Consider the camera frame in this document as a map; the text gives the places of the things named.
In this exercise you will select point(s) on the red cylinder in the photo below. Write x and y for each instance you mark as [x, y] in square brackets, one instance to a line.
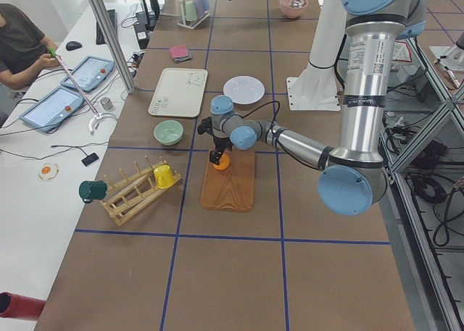
[16, 306]

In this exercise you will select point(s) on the green ceramic bowl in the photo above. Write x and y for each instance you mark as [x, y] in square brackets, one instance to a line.
[168, 132]

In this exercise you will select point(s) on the orange fruit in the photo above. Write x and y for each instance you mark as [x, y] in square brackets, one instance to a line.
[223, 164]

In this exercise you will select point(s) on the white cup rack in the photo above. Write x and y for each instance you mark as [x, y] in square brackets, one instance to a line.
[180, 6]

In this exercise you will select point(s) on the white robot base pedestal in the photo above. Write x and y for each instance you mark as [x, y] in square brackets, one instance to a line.
[316, 88]

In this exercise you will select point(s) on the cream bear tray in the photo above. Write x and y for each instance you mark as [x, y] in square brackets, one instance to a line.
[179, 93]

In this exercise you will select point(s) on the dark green mug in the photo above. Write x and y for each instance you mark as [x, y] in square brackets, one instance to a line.
[92, 190]

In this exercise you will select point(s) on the metal scoop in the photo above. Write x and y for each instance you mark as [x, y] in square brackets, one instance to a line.
[296, 3]

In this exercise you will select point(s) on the teach pendant tablet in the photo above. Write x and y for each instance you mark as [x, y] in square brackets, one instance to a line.
[53, 109]
[91, 72]

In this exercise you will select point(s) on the near teach pendant tablet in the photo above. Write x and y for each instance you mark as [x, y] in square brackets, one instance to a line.
[53, 109]

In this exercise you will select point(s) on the brown wooden tray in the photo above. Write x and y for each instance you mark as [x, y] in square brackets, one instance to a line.
[233, 188]

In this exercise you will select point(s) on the small black device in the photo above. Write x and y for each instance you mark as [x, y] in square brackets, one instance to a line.
[90, 159]

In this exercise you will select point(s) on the fried egg toy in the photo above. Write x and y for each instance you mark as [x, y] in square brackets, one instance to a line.
[48, 171]

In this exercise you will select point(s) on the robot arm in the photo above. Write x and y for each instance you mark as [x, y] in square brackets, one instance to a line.
[351, 175]

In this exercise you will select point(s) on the long reacher grabber stick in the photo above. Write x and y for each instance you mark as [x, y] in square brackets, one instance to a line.
[98, 117]

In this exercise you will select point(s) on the aluminium frame post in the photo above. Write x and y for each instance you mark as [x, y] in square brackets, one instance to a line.
[100, 13]

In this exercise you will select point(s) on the metal cylinder weight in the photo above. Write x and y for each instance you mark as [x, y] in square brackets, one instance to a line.
[106, 104]

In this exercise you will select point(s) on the seated person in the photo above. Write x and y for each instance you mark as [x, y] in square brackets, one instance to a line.
[24, 49]

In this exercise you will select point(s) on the far teach pendant tablet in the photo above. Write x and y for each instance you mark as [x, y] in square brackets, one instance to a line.
[91, 72]

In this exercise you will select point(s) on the purple pastel cup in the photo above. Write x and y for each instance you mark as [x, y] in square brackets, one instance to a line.
[199, 8]

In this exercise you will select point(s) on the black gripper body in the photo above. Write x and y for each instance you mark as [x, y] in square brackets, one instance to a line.
[221, 143]

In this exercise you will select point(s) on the yellow plastic mug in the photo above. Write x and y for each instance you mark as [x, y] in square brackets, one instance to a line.
[164, 176]

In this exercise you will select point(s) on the green pastel cup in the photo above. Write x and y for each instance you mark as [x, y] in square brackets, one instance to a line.
[190, 11]

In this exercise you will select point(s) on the blue pastel cup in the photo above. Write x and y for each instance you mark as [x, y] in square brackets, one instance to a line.
[205, 5]

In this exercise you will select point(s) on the pink and grey cloth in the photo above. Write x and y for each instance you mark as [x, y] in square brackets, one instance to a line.
[180, 53]

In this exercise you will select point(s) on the pink bowl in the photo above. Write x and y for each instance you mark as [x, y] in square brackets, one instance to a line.
[291, 11]

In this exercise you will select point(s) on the black computer mouse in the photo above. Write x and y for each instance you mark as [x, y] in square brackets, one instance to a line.
[73, 45]

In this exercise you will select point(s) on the wooden peg drying rack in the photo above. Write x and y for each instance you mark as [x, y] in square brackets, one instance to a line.
[128, 197]

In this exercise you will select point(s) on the white round plate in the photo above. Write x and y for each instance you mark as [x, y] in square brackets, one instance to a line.
[244, 89]

